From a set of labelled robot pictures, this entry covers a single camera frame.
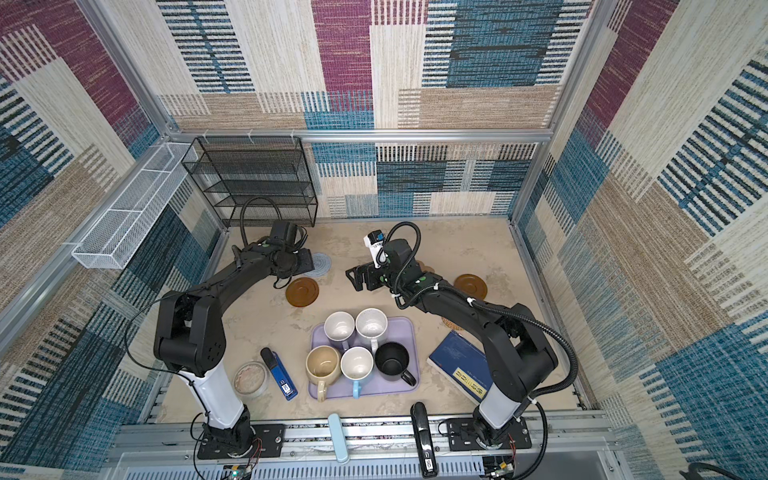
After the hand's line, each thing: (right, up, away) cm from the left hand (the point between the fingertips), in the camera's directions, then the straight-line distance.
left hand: (308, 259), depth 95 cm
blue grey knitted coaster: (+2, -2, +12) cm, 12 cm away
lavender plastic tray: (+29, -21, -4) cm, 36 cm away
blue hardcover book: (+46, -29, -11) cm, 56 cm away
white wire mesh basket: (-40, +4, -26) cm, 47 cm away
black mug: (+26, -28, -10) cm, 39 cm away
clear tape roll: (-13, -33, -12) cm, 37 cm away
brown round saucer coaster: (-3, -11, +4) cm, 12 cm away
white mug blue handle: (+16, -28, -12) cm, 35 cm away
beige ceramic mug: (+7, -29, -12) cm, 32 cm away
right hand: (+17, -3, -10) cm, 20 cm away
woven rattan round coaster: (+37, -11, -38) cm, 54 cm away
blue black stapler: (-4, -30, -14) cm, 33 cm away
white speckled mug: (+20, -19, -4) cm, 28 cm away
